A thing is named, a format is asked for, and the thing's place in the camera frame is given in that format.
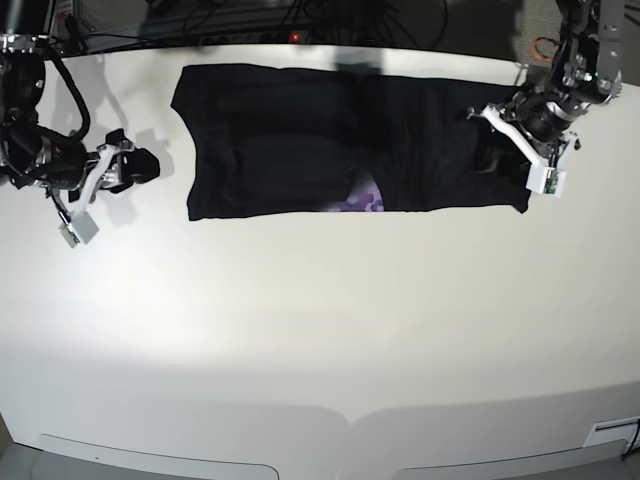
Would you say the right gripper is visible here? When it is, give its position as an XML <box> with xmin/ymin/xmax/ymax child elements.
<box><xmin>64</xmin><ymin>129</ymin><xmax>161</xmax><ymax>215</ymax></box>

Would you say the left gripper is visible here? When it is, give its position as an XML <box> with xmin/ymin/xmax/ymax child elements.
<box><xmin>467</xmin><ymin>90</ymin><xmax>580</xmax><ymax>180</ymax></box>

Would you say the black T-shirt with sun print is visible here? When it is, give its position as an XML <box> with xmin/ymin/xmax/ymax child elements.
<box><xmin>171</xmin><ymin>64</ymin><xmax>530</xmax><ymax>221</ymax></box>

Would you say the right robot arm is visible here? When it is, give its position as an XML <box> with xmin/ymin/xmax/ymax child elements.
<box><xmin>1</xmin><ymin>32</ymin><xmax>161</xmax><ymax>223</ymax></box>

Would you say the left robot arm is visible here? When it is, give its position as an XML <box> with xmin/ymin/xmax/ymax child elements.
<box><xmin>468</xmin><ymin>1</ymin><xmax>625</xmax><ymax>172</ymax></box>

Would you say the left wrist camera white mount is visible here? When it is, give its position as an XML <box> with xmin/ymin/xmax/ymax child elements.
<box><xmin>526</xmin><ymin>164</ymin><xmax>567</xmax><ymax>198</ymax></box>

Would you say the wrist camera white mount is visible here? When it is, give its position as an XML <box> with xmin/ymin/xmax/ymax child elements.
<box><xmin>526</xmin><ymin>164</ymin><xmax>567</xmax><ymax>198</ymax></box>
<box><xmin>58</xmin><ymin>212</ymin><xmax>99</xmax><ymax>248</ymax></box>

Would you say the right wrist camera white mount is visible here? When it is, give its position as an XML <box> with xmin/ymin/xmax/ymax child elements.
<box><xmin>58</xmin><ymin>212</ymin><xmax>99</xmax><ymax>248</ymax></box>

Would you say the black power strip red switch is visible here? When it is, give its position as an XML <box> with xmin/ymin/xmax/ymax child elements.
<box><xmin>196</xmin><ymin>31</ymin><xmax>307</xmax><ymax>46</ymax></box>

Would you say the black cable at table corner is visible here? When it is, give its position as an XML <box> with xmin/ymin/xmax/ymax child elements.
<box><xmin>620</xmin><ymin>418</ymin><xmax>640</xmax><ymax>462</ymax></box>

